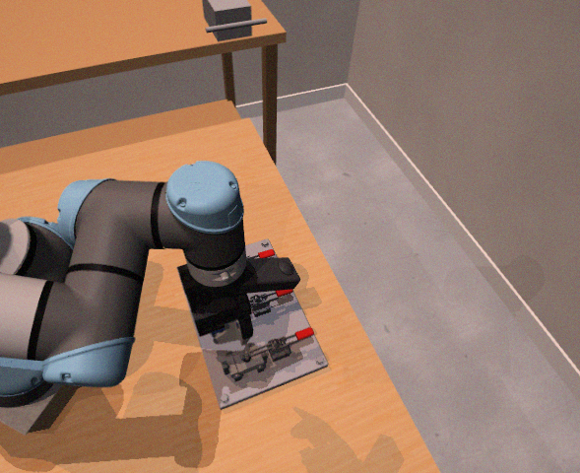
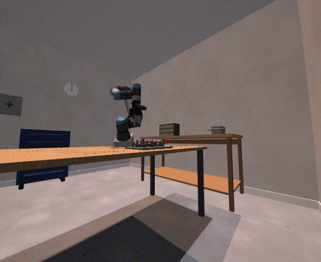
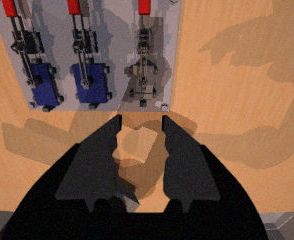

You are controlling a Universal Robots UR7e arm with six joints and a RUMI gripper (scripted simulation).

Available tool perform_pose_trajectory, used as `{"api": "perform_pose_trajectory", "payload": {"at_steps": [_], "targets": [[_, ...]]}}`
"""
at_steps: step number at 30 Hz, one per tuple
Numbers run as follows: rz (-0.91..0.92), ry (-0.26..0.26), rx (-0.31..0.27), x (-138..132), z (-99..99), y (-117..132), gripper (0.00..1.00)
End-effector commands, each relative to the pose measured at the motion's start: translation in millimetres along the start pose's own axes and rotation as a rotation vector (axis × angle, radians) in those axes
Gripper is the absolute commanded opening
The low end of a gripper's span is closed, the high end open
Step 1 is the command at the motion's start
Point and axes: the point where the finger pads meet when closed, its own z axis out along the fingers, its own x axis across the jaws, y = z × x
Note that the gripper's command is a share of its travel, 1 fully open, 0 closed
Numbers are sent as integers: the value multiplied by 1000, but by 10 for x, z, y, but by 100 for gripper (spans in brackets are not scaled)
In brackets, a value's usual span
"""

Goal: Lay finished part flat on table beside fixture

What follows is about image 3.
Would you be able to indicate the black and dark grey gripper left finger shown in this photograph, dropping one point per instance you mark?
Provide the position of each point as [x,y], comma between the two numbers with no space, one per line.
[84,174]

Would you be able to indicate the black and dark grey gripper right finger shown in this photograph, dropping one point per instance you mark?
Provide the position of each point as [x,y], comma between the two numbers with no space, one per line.
[195,176]

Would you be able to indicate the toggle clamp with red handle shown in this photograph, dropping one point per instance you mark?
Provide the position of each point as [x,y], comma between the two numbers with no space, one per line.
[27,43]

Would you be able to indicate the red-handled toggle clamp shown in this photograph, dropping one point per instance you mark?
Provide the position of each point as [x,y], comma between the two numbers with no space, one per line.
[87,45]

